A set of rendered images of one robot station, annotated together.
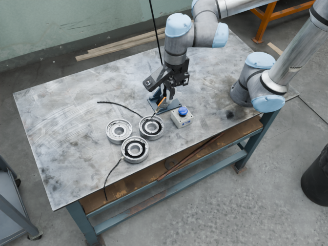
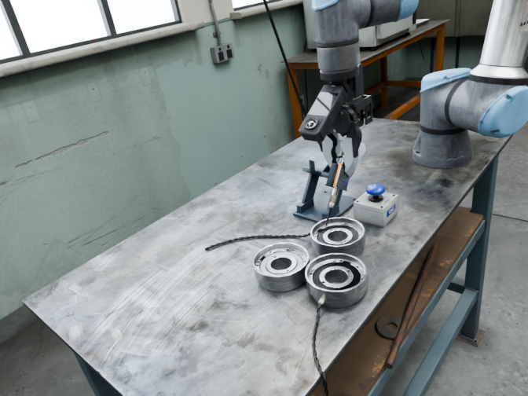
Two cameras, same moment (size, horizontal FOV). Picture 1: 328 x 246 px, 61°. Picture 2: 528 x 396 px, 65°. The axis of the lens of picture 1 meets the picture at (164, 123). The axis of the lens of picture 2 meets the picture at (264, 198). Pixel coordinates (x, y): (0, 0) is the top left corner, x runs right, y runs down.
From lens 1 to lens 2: 0.56 m
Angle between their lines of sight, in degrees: 28
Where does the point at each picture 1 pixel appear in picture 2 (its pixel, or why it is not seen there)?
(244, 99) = (449, 153)
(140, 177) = (350, 377)
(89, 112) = (199, 269)
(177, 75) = (353, 100)
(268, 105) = (514, 112)
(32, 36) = (23, 274)
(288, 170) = not seen: outside the picture
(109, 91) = (217, 229)
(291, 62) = (518, 16)
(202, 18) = not seen: outside the picture
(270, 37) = not seen: hidden behind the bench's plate
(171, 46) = (335, 25)
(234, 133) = (450, 240)
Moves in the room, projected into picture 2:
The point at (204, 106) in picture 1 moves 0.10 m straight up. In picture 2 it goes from (395, 188) to (395, 150)
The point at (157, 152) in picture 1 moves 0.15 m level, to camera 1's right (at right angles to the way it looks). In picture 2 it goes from (379, 271) to (452, 249)
